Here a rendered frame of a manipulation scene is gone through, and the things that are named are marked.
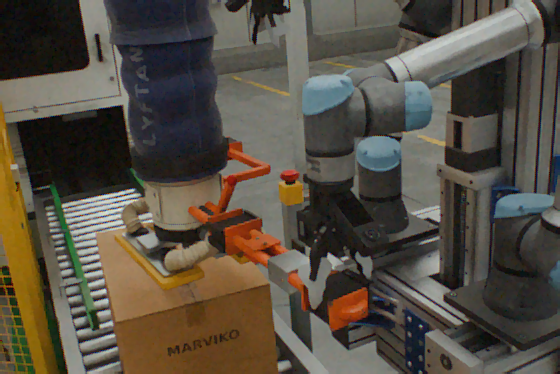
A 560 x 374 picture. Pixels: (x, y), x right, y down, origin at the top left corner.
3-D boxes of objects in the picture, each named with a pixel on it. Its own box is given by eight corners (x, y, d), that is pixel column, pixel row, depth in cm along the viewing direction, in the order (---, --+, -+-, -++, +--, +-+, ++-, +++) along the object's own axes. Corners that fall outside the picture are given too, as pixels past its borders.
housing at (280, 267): (266, 280, 114) (264, 258, 113) (297, 269, 117) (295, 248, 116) (287, 295, 108) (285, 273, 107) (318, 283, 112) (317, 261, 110)
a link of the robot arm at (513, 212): (532, 241, 131) (536, 181, 127) (573, 269, 119) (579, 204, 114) (481, 250, 129) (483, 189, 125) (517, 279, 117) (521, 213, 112)
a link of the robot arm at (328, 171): (364, 150, 93) (321, 162, 89) (365, 179, 94) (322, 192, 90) (334, 140, 99) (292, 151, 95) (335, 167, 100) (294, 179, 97)
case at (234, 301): (115, 336, 216) (94, 232, 203) (224, 308, 229) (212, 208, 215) (141, 452, 163) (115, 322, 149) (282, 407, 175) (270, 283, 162)
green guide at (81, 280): (38, 200, 355) (35, 185, 352) (57, 196, 359) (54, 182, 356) (70, 337, 217) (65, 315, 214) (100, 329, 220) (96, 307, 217)
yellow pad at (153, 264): (113, 240, 161) (110, 223, 159) (150, 230, 165) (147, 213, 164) (164, 292, 133) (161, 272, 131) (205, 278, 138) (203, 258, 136)
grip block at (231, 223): (206, 243, 131) (203, 218, 129) (246, 230, 136) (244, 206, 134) (225, 257, 125) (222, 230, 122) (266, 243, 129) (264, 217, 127)
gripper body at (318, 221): (333, 231, 106) (330, 164, 101) (366, 248, 99) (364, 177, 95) (296, 244, 102) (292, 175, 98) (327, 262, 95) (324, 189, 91)
